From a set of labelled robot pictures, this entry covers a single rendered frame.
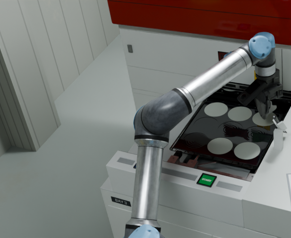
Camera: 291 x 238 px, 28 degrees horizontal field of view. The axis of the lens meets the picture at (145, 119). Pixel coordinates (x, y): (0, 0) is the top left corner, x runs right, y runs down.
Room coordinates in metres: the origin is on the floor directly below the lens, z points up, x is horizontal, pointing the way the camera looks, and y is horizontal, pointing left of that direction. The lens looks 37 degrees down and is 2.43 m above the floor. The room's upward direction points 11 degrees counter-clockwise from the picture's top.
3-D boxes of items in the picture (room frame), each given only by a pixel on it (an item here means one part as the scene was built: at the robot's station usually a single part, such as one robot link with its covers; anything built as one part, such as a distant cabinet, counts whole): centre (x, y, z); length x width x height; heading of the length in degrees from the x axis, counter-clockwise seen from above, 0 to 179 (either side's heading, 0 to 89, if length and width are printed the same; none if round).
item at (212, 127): (1.86, -0.33, 0.90); 0.34 x 0.34 x 0.01; 55
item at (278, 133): (1.63, -0.47, 1.03); 0.06 x 0.04 x 0.13; 145
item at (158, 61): (2.16, -0.30, 1.02); 0.81 x 0.03 x 0.40; 55
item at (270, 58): (1.80, -0.46, 1.29); 0.09 x 0.08 x 0.11; 110
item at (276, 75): (1.80, -0.47, 1.13); 0.09 x 0.08 x 0.12; 110
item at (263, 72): (1.80, -0.47, 1.21); 0.08 x 0.08 x 0.05
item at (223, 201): (1.60, -0.07, 0.89); 0.55 x 0.09 x 0.14; 55
